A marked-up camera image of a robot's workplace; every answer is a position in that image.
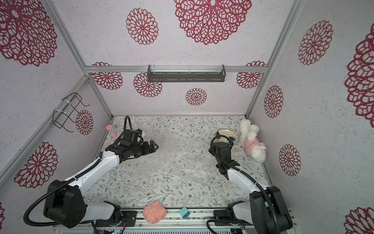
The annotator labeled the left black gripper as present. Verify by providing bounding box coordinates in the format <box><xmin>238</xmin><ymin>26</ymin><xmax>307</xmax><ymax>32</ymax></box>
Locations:
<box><xmin>131</xmin><ymin>139</ymin><xmax>159</xmax><ymax>159</ymax></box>

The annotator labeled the bubble-wrapped plate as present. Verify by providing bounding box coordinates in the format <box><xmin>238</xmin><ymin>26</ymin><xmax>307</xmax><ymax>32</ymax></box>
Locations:
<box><xmin>216</xmin><ymin>129</ymin><xmax>237</xmax><ymax>143</ymax></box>

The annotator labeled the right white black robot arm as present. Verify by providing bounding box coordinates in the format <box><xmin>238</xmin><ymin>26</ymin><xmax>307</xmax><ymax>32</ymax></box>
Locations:
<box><xmin>206</xmin><ymin>142</ymin><xmax>293</xmax><ymax>234</ymax></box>

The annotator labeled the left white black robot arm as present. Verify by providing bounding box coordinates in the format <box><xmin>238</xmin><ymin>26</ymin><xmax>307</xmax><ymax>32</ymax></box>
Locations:
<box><xmin>43</xmin><ymin>129</ymin><xmax>159</xmax><ymax>228</ymax></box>

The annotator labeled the white plush poodle pink shirt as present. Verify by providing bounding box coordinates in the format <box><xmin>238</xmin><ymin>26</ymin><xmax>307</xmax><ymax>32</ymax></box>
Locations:
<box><xmin>240</xmin><ymin>119</ymin><xmax>267</xmax><ymax>163</ymax></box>

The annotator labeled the pink fluffy ball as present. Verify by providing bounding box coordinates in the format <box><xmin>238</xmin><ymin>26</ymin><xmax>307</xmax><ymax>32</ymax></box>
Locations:
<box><xmin>142</xmin><ymin>201</ymin><xmax>167</xmax><ymax>224</ymax></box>

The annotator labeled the teal small cube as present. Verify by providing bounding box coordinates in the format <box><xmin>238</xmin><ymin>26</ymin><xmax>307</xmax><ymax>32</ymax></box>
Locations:
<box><xmin>179</xmin><ymin>207</ymin><xmax>190</xmax><ymax>219</ymax></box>

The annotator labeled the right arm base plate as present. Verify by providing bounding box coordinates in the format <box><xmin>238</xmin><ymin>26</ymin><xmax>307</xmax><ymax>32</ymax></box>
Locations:
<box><xmin>213</xmin><ymin>210</ymin><xmax>247</xmax><ymax>226</ymax></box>

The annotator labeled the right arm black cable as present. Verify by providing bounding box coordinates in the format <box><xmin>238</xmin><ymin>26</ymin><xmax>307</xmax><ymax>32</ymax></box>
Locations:
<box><xmin>206</xmin><ymin>134</ymin><xmax>281</xmax><ymax>234</ymax></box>

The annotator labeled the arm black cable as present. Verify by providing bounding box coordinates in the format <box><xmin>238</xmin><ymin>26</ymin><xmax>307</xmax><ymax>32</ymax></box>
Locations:
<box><xmin>206</xmin><ymin>134</ymin><xmax>281</xmax><ymax>234</ymax></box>
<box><xmin>23</xmin><ymin>115</ymin><xmax>133</xmax><ymax>234</ymax></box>

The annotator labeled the black wall shelf rail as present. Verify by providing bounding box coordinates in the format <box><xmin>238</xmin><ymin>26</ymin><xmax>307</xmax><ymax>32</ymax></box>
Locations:
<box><xmin>147</xmin><ymin>65</ymin><xmax>227</xmax><ymax>83</ymax></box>

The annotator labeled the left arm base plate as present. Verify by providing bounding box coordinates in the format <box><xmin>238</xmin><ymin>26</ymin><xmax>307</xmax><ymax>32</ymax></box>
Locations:
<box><xmin>95</xmin><ymin>211</ymin><xmax>137</xmax><ymax>227</ymax></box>

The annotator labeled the black wire wall rack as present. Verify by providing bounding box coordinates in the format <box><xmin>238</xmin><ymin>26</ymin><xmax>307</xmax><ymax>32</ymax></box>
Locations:
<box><xmin>52</xmin><ymin>92</ymin><xmax>90</xmax><ymax>133</ymax></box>

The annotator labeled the aluminium front rail frame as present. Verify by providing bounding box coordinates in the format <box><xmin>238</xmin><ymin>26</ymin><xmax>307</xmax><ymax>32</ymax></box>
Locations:
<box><xmin>52</xmin><ymin>207</ymin><xmax>299</xmax><ymax>232</ymax></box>

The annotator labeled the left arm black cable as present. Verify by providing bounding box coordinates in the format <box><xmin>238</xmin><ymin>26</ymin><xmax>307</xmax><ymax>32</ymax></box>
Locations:
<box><xmin>23</xmin><ymin>115</ymin><xmax>133</xmax><ymax>234</ymax></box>

